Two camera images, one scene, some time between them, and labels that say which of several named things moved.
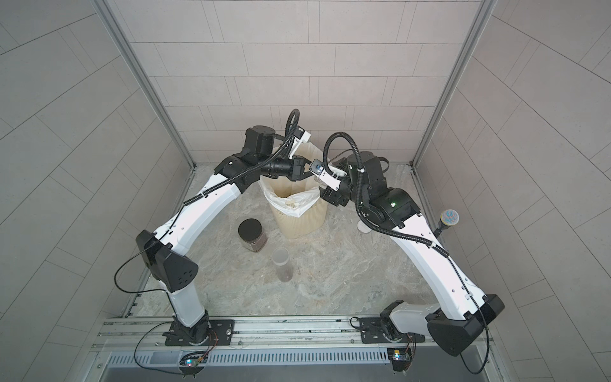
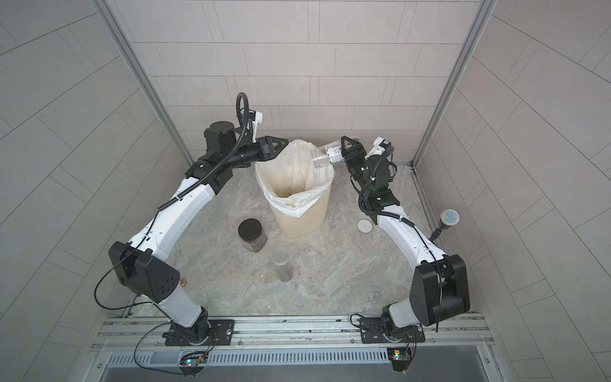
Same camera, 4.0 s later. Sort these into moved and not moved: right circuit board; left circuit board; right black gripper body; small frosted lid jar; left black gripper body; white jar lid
Moved: right black gripper body; left black gripper body
Not moved: small frosted lid jar; right circuit board; white jar lid; left circuit board
